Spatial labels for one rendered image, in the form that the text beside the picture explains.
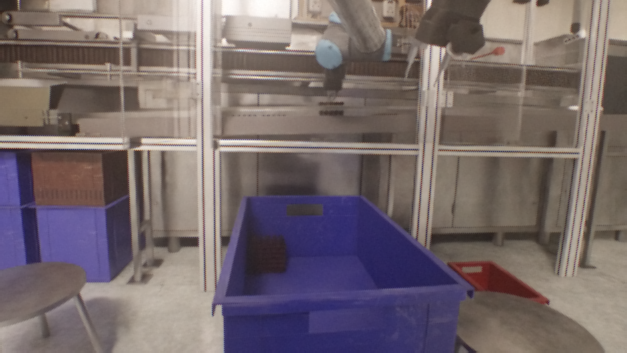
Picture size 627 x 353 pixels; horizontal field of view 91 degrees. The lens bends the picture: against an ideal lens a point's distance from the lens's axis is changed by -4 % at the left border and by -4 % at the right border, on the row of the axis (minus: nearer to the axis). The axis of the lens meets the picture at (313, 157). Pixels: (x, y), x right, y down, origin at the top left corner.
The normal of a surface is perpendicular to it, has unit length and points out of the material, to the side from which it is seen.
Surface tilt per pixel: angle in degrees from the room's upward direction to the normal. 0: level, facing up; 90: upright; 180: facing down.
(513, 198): 90
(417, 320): 90
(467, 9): 122
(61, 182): 90
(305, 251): 90
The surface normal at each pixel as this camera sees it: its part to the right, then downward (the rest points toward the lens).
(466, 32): 0.21, -0.29
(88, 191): 0.11, 0.13
